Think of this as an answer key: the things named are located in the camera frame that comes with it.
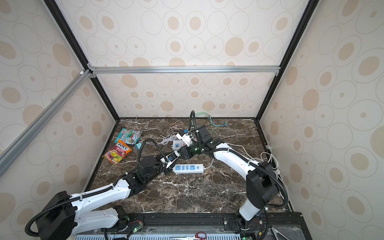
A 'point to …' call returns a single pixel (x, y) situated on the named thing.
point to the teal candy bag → (129, 136)
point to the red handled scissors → (194, 237)
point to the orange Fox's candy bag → (117, 152)
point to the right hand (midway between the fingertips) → (177, 154)
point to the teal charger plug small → (138, 145)
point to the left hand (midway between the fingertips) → (179, 153)
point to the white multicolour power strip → (176, 144)
